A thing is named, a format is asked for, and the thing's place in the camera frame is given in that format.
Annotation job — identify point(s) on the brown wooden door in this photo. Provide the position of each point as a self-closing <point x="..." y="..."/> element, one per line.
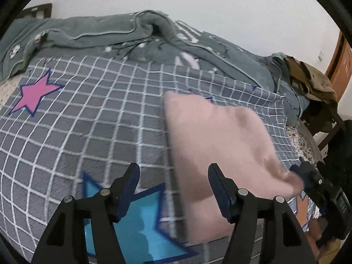
<point x="343" y="68"/>

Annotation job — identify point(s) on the dark wooden chair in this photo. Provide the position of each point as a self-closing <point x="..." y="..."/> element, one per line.
<point x="330" y="126"/>

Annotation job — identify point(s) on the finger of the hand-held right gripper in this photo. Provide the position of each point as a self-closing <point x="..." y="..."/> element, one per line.
<point x="302" y="173"/>

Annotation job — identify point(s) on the grey-green quilt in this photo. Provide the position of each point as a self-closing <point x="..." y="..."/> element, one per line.
<point x="96" y="30"/>

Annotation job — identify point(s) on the white wall socket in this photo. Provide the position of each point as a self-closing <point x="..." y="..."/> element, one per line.
<point x="320" y="55"/>

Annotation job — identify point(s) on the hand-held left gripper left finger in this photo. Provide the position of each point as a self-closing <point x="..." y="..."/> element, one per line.
<point x="128" y="195"/>

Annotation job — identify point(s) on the person's right hand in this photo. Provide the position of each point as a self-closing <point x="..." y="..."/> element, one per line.
<point x="315" y="229"/>

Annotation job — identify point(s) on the camouflage garment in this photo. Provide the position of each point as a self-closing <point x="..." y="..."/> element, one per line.
<point x="316" y="82"/>

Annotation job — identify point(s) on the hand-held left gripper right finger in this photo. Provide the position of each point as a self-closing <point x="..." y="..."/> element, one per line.
<point x="220" y="195"/>

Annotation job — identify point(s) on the pink knit garment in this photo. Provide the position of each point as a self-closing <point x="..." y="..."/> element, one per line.
<point x="220" y="132"/>

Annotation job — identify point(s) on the dark wooden headboard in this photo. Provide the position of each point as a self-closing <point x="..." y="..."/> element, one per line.
<point x="41" y="10"/>

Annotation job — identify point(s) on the grey checked blanket with stars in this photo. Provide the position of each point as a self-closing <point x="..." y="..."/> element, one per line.
<point x="96" y="115"/>

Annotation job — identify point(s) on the floral bed sheet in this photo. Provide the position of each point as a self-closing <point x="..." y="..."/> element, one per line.
<point x="302" y="143"/>

